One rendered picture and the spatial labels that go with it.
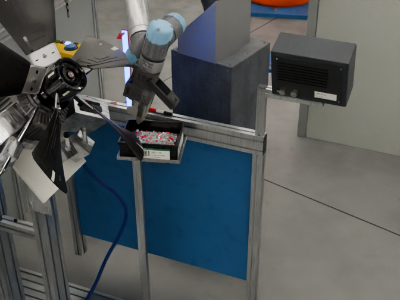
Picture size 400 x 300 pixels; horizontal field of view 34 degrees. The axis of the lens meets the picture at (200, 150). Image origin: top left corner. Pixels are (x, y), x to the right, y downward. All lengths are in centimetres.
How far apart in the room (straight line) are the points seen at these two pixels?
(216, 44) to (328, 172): 144
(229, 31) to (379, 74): 136
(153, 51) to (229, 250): 113
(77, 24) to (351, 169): 171
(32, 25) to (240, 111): 99
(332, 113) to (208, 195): 149
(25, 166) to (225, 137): 75
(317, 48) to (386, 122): 179
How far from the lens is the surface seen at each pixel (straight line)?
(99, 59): 228
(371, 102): 391
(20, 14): 221
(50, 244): 249
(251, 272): 285
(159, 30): 196
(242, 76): 270
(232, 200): 266
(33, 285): 303
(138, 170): 251
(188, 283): 306
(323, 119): 402
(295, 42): 224
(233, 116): 274
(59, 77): 205
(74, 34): 355
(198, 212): 276
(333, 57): 218
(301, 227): 339
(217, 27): 259
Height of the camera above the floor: 213
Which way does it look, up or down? 33 degrees down
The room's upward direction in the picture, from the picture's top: straight up
